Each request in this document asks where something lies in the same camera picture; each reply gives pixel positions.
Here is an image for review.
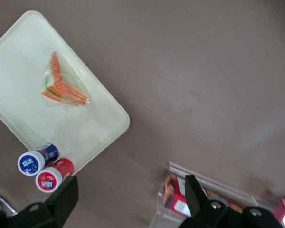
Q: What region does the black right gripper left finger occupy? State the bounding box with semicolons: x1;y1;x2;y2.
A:
4;175;79;228

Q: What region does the triangle sandwich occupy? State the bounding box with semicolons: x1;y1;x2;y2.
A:
41;51;92;108

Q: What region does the red cookie box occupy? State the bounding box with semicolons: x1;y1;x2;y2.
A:
162;173;243;218

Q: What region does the red gum jar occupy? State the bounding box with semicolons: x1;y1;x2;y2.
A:
35;158;75;194

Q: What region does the blue gum jar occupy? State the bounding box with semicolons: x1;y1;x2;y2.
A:
17;142;60;177

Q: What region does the clear acrylic tiered stand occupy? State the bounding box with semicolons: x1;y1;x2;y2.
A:
148;161;276;228

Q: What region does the beige plastic tray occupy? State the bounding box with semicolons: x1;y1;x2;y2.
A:
0;9;131;177

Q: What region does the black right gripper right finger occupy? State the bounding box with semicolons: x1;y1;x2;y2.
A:
178;175;285;228

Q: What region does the clear acrylic bottle rack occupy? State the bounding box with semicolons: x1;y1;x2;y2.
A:
0;181;16;217

